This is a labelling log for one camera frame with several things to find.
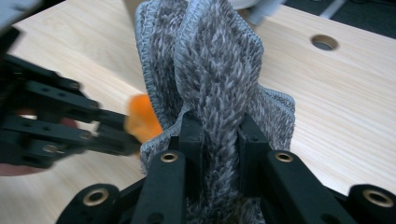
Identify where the white lid with grey handle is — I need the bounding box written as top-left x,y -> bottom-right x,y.
232,0 -> 261,10

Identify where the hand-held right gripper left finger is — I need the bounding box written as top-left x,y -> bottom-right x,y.
130,110 -> 205,224

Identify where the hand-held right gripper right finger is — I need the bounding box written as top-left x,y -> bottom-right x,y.
237,113 -> 356,224

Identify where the white metal desk frame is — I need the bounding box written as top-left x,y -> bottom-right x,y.
318,0 -> 349,20

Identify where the grey fluffy cloth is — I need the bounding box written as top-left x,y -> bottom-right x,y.
134,0 -> 296,224

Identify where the orange plush toy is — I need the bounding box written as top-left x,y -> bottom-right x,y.
124,93 -> 163,144

